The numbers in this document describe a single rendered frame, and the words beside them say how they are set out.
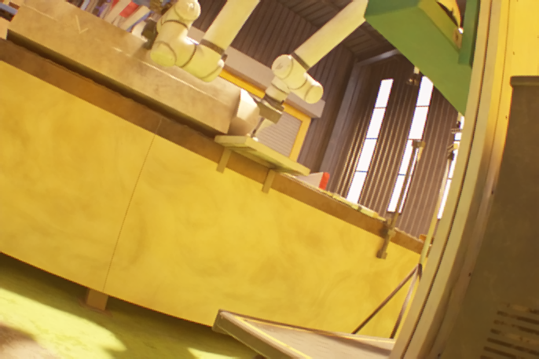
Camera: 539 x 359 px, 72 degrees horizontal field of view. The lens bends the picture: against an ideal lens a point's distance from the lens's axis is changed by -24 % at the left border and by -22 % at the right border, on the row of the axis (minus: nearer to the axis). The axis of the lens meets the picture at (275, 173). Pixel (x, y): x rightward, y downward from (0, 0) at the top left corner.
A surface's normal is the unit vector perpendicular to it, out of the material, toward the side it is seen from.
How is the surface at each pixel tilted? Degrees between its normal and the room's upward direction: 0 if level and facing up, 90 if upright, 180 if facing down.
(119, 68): 80
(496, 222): 90
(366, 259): 90
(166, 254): 90
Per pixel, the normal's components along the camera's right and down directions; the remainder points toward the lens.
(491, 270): -0.73, -0.36
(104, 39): 0.59, -0.11
